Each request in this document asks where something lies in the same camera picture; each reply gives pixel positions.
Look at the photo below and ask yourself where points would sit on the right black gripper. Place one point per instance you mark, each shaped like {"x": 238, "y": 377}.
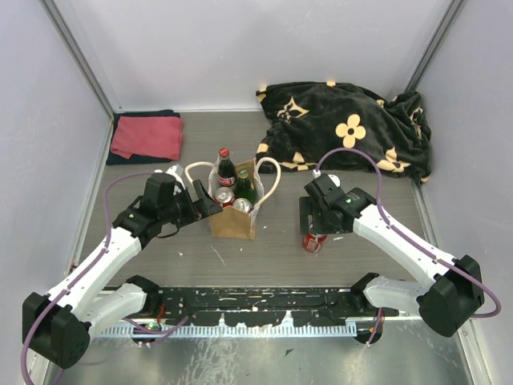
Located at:
{"x": 308, "y": 207}

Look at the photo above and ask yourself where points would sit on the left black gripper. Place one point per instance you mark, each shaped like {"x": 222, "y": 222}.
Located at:
{"x": 193, "y": 207}

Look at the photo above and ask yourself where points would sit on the red cola can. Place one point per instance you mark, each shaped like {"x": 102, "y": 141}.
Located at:
{"x": 224, "y": 196}
{"x": 313, "y": 242}

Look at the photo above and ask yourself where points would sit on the purple soda can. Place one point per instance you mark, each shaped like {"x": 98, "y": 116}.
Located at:
{"x": 243, "y": 205}

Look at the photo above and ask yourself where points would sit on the glass cola bottle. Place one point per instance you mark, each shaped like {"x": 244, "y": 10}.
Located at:
{"x": 226, "y": 169}

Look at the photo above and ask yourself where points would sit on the green glass bottle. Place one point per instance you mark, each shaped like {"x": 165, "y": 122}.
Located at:
{"x": 245, "y": 187}

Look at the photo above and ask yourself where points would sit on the red cola can front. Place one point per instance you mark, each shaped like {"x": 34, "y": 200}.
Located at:
{"x": 313, "y": 242}

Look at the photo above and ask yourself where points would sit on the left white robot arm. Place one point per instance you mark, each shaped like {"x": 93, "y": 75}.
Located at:
{"x": 60, "y": 324}

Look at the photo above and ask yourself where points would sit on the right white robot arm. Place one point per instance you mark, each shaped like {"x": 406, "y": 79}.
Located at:
{"x": 423, "y": 261}

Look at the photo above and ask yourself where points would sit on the black floral fleece blanket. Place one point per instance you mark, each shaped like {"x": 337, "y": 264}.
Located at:
{"x": 341, "y": 126}

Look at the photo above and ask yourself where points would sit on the folded red cloth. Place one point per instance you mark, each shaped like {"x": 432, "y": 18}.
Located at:
{"x": 153, "y": 136}

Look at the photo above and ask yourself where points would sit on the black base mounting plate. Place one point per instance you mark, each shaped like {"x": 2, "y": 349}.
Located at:
{"x": 258, "y": 306}

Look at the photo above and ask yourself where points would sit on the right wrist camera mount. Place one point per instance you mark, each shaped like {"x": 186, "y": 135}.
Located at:
{"x": 335, "y": 179}

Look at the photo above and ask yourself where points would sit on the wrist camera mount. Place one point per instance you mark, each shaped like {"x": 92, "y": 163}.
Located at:
{"x": 175, "y": 170}
{"x": 335, "y": 179}

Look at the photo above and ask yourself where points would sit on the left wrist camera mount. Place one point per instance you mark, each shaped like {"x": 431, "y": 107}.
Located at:
{"x": 175, "y": 170}

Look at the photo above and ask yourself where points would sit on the aluminium frame rail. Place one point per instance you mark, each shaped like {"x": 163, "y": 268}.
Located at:
{"x": 442, "y": 306}

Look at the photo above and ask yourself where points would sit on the white slotted cable duct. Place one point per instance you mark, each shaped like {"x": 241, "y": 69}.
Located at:
{"x": 284, "y": 330}

